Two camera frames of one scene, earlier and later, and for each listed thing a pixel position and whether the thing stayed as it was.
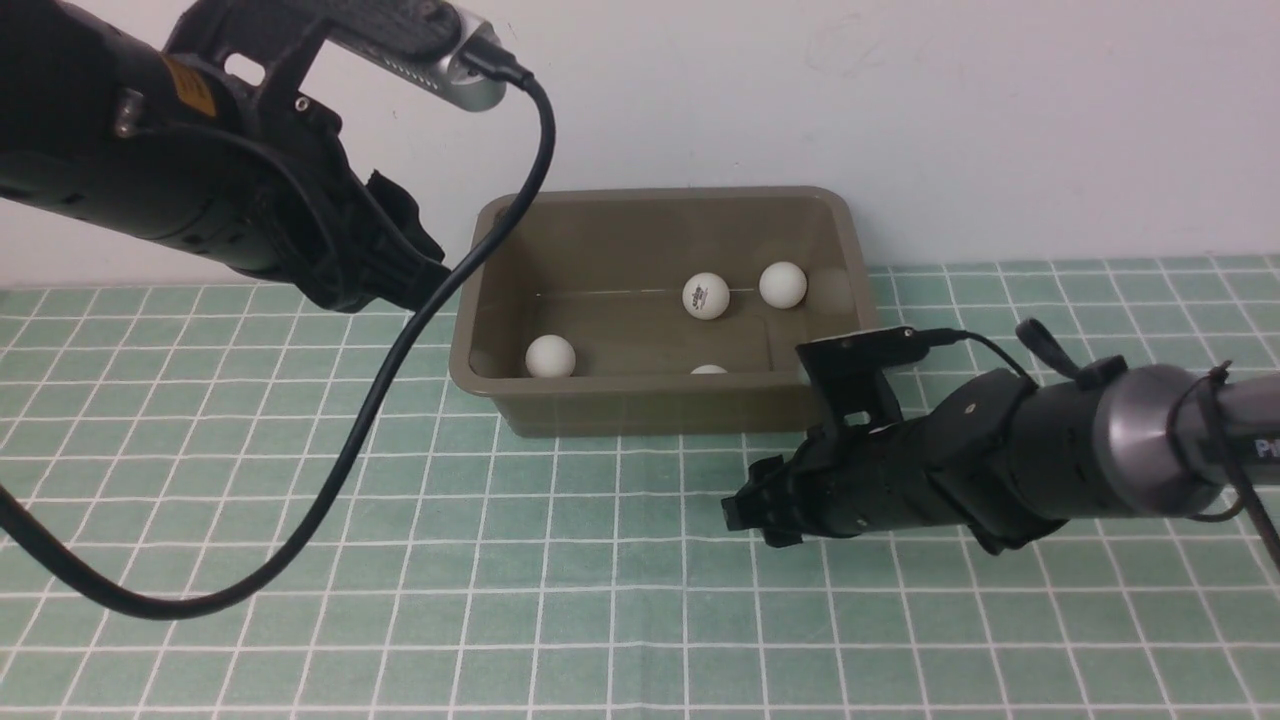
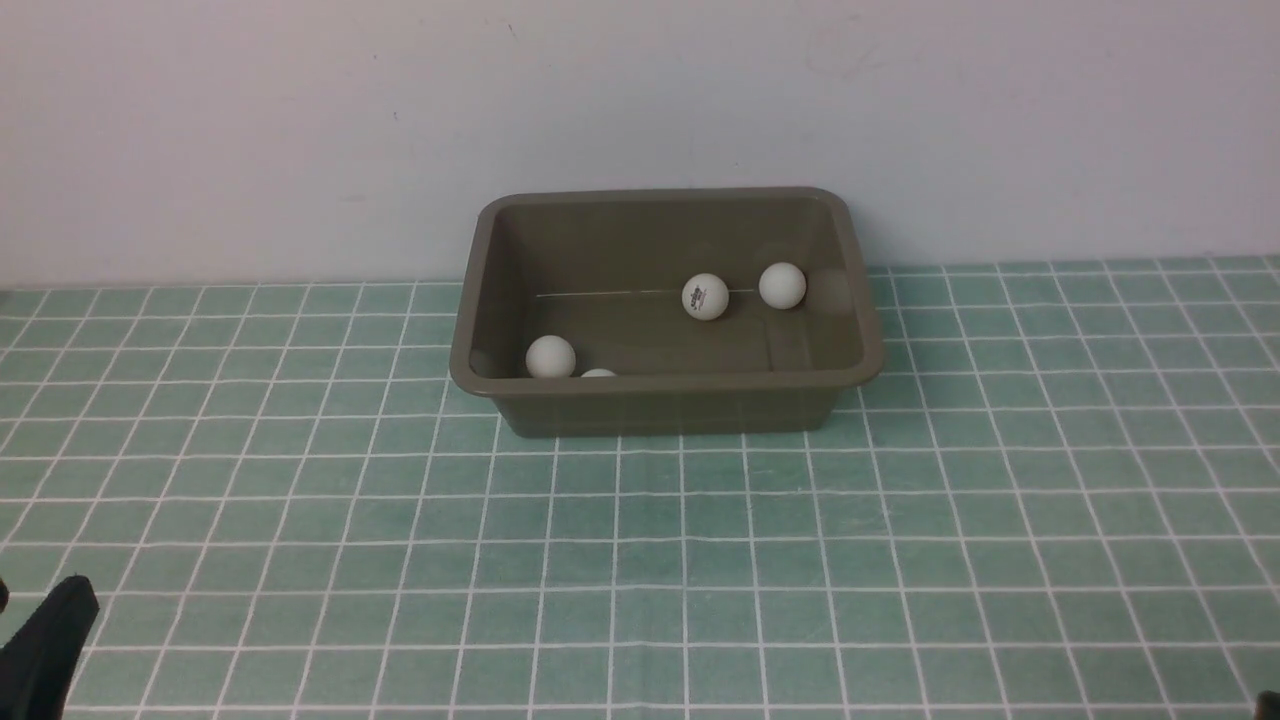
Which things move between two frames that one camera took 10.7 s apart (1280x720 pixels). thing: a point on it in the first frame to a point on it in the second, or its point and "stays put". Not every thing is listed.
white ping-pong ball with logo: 706,296 stays put
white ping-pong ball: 783,285 stays put
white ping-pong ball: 550,356 stays put
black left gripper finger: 403,211 to 38,661
